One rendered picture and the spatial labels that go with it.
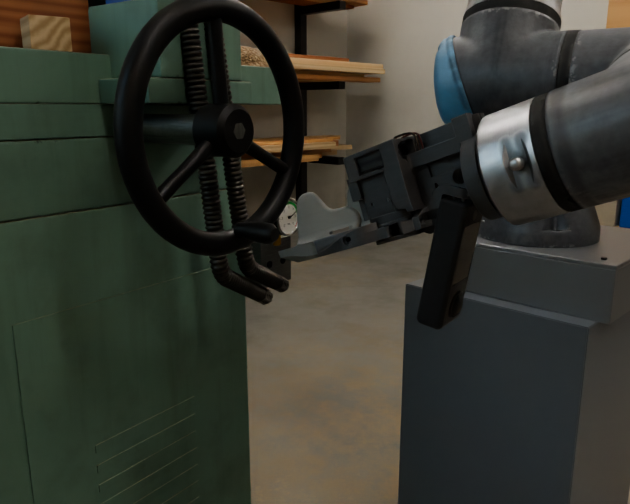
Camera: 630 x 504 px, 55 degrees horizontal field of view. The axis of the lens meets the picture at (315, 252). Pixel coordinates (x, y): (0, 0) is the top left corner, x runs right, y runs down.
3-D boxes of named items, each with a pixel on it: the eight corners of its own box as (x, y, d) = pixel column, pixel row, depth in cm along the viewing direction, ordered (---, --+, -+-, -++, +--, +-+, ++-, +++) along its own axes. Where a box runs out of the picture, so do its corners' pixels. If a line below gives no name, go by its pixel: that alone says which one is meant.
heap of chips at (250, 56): (251, 66, 98) (250, 41, 97) (190, 69, 106) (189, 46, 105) (286, 68, 105) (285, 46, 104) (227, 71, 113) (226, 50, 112)
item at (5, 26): (-1, 51, 73) (-9, -19, 71) (-7, 52, 73) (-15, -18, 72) (162, 63, 92) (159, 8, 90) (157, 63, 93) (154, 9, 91)
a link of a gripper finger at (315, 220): (267, 207, 59) (355, 178, 56) (284, 266, 59) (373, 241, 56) (253, 208, 56) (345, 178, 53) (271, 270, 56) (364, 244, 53)
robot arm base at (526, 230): (512, 220, 113) (516, 166, 111) (619, 234, 100) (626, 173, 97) (453, 234, 100) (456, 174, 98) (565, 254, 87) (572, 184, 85)
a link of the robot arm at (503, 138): (586, 204, 49) (550, 221, 42) (527, 219, 52) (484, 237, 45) (555, 97, 49) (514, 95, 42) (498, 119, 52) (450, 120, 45)
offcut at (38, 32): (72, 51, 73) (69, 17, 72) (31, 49, 70) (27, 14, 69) (62, 54, 76) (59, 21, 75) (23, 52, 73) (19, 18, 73)
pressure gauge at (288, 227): (278, 250, 99) (277, 200, 97) (260, 247, 101) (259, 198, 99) (301, 243, 104) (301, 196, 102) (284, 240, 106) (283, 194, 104)
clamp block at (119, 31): (158, 77, 71) (154, -6, 69) (89, 80, 79) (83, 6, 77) (244, 81, 83) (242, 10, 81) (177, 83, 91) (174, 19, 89)
